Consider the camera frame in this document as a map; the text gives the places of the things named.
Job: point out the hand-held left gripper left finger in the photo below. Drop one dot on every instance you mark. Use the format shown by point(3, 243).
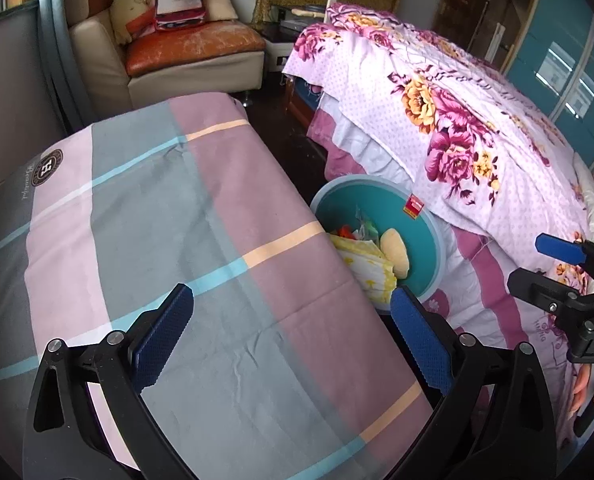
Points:
point(159, 340)

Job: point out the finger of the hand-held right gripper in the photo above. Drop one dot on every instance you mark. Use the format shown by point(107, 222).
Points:
point(542, 287)
point(557, 249)

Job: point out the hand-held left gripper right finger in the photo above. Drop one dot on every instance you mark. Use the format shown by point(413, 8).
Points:
point(422, 342)

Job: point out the yellow snack wrapper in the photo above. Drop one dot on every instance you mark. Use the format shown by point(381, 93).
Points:
point(364, 265)

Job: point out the clear plastic bag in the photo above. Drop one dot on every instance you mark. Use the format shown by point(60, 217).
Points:
point(367, 227)

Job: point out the orange red snack wrapper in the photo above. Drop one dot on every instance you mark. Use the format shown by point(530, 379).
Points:
point(347, 231)

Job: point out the teal trash bin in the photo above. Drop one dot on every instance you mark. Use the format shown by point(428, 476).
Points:
point(342, 205)

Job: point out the pink white bed sheet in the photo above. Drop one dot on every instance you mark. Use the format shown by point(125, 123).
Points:
point(497, 280)

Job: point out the plaid tablecloth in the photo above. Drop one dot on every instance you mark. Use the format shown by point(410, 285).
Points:
point(177, 210)

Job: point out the teal wardrobe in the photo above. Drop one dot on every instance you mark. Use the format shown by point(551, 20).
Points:
point(532, 60)

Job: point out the pink floral quilt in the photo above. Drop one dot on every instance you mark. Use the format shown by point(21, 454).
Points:
point(452, 85)

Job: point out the dark wooden door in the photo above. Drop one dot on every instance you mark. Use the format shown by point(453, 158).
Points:
point(462, 0)

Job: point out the beige sofa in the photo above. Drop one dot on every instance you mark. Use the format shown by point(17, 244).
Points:
point(102, 60)

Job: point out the orange seat cushion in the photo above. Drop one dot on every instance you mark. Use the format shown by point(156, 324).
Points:
point(197, 45)

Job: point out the white nightstand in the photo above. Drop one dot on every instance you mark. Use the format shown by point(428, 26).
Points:
point(277, 55)

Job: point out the yellow plush pillow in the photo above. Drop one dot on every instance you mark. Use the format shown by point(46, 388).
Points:
point(129, 10)

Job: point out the beige cushion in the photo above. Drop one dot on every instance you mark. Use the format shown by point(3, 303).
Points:
point(219, 2)

